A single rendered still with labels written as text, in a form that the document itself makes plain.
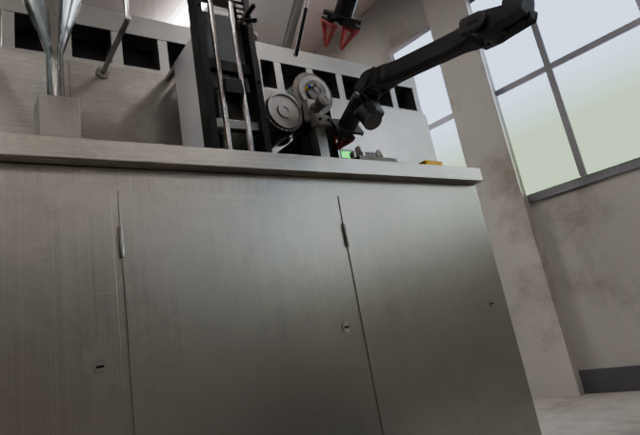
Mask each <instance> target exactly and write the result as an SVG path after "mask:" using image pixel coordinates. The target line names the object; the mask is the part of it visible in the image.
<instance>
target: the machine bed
mask: <svg viewBox="0 0 640 435"><path fill-rule="evenodd" d="M0 163H14V164H34V165H55V166H75V167H95V168H135V169H155V170H176V171H196V172H216V173H237V174H257V175H277V176H298V177H318V178H339V179H359V180H379V181H400V182H420V183H440V184H461V185H475V184H478V183H480V182H482V181H483V178H482V174H481V171H480V168H462V167H450V166H437V165H425V164H412V163H399V162H387V161H374V160H362V159H349V158H336V157H324V156H311V155H299V154H286V153H273V152H261V151H248V150H236V149H222V148H199V147H186V146H173V145H160V144H148V143H135V142H123V141H110V140H97V139H85V138H72V137H60V136H47V135H34V134H22V133H9V132H0Z"/></svg>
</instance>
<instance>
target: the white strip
mask: <svg viewBox="0 0 640 435"><path fill-rule="evenodd" d="M174 74H175V82H176V90H177V99H178V108H179V117H180V126H181V134H182V143H183V146H186V147H199V148H204V139H203V131H202V123H201V115H200V108H199V99H198V91H197V84H196V75H195V67H194V60H193V51H192V43H191V38H190V40H189V42H188V43H187V44H186V45H185V47H184V48H183V50H182V51H181V53H180V54H179V56H178V57H177V59H176V60H175V62H174V64H173V66H172V67H171V69H170V71H169V72H168V74H167V75H166V77H165V79H166V81H170V80H171V78H172V77H173V75H174Z"/></svg>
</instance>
